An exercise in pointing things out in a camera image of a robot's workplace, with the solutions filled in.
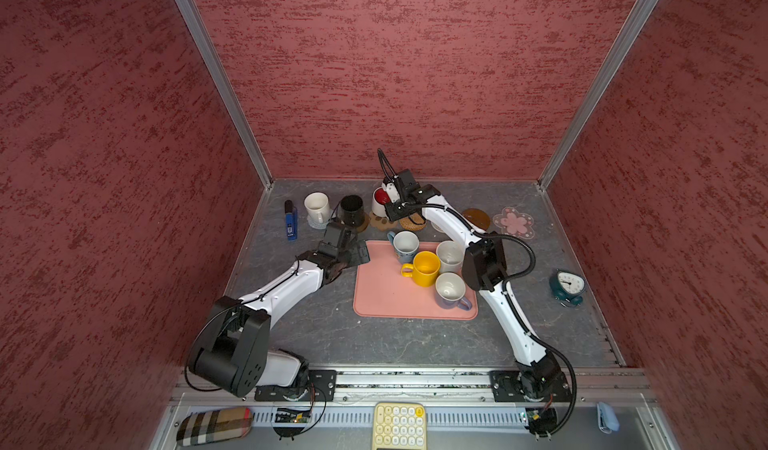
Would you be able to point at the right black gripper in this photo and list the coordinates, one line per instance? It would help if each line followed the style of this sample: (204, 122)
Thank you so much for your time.
(392, 210)

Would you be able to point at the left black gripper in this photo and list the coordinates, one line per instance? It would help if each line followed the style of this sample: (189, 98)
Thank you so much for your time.
(355, 259)

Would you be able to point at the dark brown round coaster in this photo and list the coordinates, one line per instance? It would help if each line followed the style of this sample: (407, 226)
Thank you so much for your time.
(363, 226)

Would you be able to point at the woven tan round coaster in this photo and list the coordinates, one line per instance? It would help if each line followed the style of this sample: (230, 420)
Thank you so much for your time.
(413, 223)

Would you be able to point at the red interior white mug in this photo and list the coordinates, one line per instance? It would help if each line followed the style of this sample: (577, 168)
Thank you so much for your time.
(380, 199)

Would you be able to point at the grey round coaster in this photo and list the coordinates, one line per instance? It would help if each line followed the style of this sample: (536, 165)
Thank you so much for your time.
(316, 223)

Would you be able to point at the black mug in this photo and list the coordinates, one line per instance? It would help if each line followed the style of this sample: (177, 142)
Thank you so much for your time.
(352, 211)

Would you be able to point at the brown paw print coaster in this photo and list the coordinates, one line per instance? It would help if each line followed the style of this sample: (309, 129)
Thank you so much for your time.
(382, 223)

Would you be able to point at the light blue patterned mug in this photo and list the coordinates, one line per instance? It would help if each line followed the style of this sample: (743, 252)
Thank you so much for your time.
(405, 244)

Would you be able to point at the pink plastic tray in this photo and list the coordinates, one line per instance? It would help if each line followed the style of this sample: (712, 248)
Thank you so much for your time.
(382, 292)

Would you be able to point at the glossy amber round coaster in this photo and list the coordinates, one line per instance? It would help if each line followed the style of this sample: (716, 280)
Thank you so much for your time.
(478, 218)

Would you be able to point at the white mug purple handle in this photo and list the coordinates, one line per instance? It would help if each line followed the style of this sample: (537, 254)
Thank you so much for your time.
(450, 292)

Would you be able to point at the pink flower coaster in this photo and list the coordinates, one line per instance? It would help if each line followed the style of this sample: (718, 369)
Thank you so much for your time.
(515, 223)

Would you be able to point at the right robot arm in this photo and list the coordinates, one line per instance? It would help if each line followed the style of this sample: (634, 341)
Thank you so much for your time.
(484, 270)

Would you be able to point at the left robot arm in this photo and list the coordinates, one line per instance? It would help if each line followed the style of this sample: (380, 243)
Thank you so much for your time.
(232, 350)

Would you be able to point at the blue lighter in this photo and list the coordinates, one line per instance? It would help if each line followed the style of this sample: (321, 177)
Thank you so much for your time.
(291, 220)

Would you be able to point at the yellow mug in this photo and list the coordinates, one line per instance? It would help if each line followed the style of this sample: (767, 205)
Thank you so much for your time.
(423, 270)

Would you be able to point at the small green alarm clock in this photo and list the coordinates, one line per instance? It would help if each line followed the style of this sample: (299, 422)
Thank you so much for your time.
(567, 287)

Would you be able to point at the yellow calculator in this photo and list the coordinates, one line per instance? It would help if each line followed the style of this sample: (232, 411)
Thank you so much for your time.
(399, 426)

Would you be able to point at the plaid glasses case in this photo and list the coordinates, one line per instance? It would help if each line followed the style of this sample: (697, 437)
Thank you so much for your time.
(214, 426)

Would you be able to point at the light blue small device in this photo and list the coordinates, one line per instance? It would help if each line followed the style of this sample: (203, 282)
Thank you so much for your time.
(607, 419)

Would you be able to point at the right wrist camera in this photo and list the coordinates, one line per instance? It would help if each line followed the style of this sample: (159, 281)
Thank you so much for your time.
(403, 183)

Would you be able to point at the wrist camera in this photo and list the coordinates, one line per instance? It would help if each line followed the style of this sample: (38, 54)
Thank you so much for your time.
(337, 240)
(403, 183)

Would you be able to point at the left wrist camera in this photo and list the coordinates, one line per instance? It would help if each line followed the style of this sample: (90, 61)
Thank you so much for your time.
(337, 240)

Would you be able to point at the aluminium front rail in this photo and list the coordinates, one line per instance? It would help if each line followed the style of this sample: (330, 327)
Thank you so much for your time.
(438, 386)

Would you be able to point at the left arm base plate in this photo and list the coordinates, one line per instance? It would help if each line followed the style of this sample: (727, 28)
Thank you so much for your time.
(321, 385)

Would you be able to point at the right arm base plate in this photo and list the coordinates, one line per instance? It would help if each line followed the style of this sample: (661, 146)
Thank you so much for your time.
(516, 386)

